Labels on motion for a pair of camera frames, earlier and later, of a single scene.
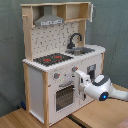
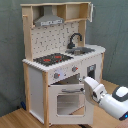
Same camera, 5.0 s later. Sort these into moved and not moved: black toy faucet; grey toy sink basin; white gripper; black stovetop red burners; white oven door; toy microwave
Moved: white oven door; white gripper
Not moved: black stovetop red burners; toy microwave; grey toy sink basin; black toy faucet
